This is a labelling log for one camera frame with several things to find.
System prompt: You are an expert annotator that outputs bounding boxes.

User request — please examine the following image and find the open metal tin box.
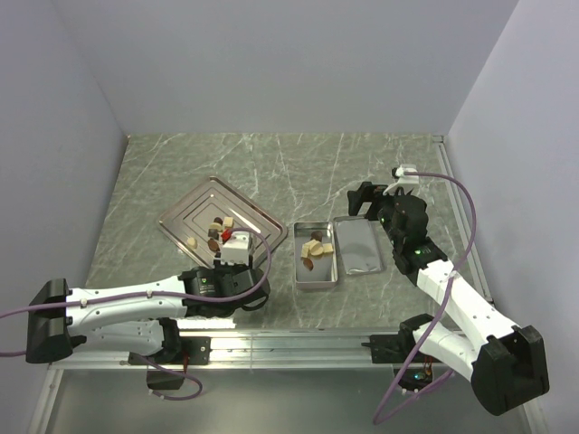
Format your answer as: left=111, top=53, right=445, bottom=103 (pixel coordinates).
left=293, top=222, right=338, bottom=290

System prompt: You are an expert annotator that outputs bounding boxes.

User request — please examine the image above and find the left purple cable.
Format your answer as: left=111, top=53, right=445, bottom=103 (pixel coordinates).
left=0, top=229, right=272, bottom=401

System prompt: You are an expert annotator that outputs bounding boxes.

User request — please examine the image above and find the brown oval chocolate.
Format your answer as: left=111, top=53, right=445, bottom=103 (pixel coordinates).
left=302, top=259, right=314, bottom=270

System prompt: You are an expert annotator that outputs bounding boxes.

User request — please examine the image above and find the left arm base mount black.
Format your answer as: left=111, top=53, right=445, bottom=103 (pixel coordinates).
left=128, top=318, right=211, bottom=401

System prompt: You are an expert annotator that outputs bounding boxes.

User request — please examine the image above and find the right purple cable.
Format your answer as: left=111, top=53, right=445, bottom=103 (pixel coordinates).
left=373, top=170, right=477, bottom=426

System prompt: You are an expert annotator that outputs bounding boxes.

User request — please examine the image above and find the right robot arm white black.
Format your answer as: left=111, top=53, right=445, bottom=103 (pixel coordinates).
left=347, top=182, right=550, bottom=416

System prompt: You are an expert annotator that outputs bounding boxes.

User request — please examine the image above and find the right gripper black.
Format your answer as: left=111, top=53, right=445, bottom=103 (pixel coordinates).
left=347, top=182, right=409, bottom=248

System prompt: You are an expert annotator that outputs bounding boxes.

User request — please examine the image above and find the steel serving tray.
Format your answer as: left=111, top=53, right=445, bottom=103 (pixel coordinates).
left=158, top=175, right=288, bottom=268

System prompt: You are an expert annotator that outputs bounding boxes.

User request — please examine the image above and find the dark round chocolate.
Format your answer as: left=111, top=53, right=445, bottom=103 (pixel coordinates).
left=310, top=231, right=323, bottom=241

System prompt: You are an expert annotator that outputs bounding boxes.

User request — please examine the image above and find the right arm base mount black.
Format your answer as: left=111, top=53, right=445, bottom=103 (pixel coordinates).
left=361, top=335, right=433, bottom=392

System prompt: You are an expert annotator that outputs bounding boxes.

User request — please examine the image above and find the purple cable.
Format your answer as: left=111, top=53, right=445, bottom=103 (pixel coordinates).
left=0, top=229, right=272, bottom=401
left=373, top=170, right=477, bottom=426

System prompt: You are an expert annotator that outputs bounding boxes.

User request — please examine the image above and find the dark chocolate on tray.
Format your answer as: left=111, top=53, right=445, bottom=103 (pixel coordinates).
left=208, top=229, right=220, bottom=240

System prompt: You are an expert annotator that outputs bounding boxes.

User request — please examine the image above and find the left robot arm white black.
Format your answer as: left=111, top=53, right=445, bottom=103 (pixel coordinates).
left=25, top=265, right=271, bottom=364

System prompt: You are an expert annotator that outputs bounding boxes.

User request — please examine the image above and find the aluminium right side rail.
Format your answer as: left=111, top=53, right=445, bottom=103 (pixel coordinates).
left=432, top=136, right=495, bottom=307

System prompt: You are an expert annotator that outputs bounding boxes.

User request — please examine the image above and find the metal tin lid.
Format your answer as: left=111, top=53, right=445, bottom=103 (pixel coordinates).
left=334, top=216, right=384, bottom=276

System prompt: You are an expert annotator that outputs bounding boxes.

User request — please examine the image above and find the aluminium front rail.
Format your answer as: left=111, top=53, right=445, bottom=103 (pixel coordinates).
left=49, top=325, right=402, bottom=370

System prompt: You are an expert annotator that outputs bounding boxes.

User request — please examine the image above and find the aluminium rail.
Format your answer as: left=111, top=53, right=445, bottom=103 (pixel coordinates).
left=432, top=136, right=495, bottom=307
left=49, top=325, right=402, bottom=370

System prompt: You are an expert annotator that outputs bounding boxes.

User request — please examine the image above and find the brown chocolate tray edge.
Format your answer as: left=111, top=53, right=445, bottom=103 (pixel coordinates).
left=207, top=239, right=220, bottom=252

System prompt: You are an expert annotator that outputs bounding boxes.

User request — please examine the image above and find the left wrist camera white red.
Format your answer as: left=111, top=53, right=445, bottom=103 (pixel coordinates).
left=214, top=229, right=254, bottom=267

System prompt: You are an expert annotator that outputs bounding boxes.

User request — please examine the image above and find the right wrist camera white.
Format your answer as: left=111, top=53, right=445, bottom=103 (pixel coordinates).
left=383, top=164, right=420, bottom=196

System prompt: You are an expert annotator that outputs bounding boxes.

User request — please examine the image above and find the white round chocolate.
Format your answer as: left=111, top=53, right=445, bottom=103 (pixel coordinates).
left=300, top=239, right=324, bottom=259

